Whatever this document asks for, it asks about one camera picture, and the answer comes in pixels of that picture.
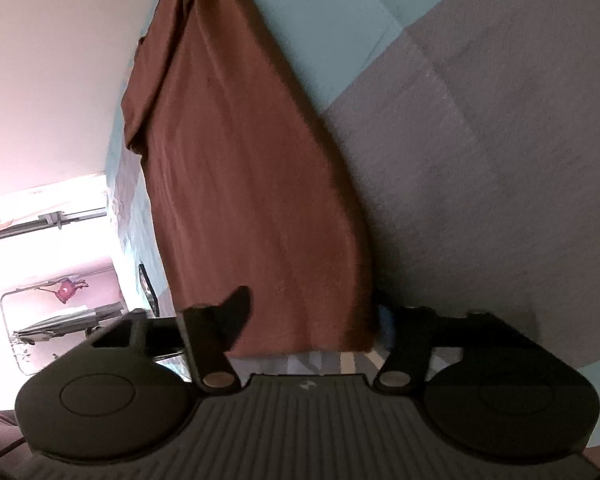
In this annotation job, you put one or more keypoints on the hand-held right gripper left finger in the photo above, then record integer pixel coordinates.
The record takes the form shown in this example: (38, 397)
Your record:
(232, 317)

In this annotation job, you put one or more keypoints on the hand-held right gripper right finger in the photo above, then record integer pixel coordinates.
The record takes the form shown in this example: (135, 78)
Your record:
(387, 330)

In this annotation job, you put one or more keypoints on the brown long-sleeve sweater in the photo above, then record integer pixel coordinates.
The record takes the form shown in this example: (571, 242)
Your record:
(240, 185)

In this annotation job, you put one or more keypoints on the black flat device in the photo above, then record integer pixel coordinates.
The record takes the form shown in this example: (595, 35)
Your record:
(149, 290)

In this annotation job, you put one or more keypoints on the grey drying rack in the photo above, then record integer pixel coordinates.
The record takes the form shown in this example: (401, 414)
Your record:
(65, 322)

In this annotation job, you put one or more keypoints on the red hanging item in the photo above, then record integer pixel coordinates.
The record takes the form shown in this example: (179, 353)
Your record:
(66, 290)

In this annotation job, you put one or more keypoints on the blue grey patterned bedsheet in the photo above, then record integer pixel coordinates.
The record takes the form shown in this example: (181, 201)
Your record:
(480, 160)

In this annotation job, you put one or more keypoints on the bright window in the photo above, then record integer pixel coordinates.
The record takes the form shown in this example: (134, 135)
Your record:
(40, 260)

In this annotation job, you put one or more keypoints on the grey curtain rail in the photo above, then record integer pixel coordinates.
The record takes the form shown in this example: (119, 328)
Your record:
(45, 220)

